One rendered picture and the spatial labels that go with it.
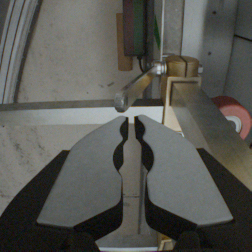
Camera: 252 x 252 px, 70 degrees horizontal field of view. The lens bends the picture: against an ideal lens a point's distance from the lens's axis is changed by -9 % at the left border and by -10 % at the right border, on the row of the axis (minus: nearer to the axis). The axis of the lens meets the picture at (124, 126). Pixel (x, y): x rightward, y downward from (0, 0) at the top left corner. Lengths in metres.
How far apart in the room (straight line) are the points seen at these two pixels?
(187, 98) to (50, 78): 1.10
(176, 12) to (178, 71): 0.19
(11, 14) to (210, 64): 0.86
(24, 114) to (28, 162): 1.42
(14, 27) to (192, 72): 0.88
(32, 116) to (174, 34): 0.32
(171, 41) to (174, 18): 0.05
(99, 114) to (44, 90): 1.03
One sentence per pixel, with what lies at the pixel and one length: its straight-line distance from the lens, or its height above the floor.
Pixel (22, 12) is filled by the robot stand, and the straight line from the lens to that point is 1.03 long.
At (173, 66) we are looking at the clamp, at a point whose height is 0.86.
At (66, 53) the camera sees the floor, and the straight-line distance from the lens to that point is 1.20.
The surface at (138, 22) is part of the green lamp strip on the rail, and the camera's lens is 0.43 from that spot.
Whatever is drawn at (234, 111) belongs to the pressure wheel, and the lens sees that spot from 0.29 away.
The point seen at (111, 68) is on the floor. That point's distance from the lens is 1.18.
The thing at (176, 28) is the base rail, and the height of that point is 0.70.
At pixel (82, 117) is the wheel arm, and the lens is 0.32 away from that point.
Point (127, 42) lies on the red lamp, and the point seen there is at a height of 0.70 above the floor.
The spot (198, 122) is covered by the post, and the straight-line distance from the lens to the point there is 0.19.
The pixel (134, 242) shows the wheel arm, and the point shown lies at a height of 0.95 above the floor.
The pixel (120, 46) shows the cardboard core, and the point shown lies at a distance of 1.07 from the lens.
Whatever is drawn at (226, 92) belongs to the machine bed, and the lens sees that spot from 0.61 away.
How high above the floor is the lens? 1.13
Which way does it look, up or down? 58 degrees down
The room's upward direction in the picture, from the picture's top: 179 degrees counter-clockwise
